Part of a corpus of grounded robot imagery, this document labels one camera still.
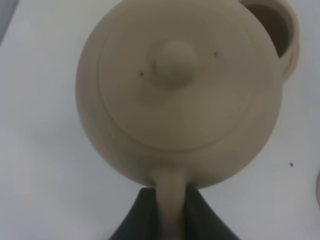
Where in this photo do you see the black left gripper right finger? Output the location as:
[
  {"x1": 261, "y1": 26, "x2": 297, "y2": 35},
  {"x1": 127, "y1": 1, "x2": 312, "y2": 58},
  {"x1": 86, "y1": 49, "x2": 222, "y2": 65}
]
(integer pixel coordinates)
[{"x1": 183, "y1": 188, "x2": 240, "y2": 240}]

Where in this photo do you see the beige ceramic teapot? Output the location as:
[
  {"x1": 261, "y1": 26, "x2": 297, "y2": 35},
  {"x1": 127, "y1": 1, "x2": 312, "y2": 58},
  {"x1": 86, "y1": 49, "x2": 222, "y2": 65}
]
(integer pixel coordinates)
[{"x1": 76, "y1": 0, "x2": 283, "y2": 240}]

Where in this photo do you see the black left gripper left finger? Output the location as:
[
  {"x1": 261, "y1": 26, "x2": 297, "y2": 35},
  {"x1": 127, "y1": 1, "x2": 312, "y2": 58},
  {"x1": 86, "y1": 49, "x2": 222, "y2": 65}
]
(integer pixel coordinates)
[{"x1": 110, "y1": 188, "x2": 159, "y2": 240}]

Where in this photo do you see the beige near teacup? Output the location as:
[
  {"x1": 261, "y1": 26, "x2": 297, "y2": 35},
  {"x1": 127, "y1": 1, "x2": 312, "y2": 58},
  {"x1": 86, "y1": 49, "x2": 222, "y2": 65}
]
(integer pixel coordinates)
[{"x1": 241, "y1": 0, "x2": 300, "y2": 82}]

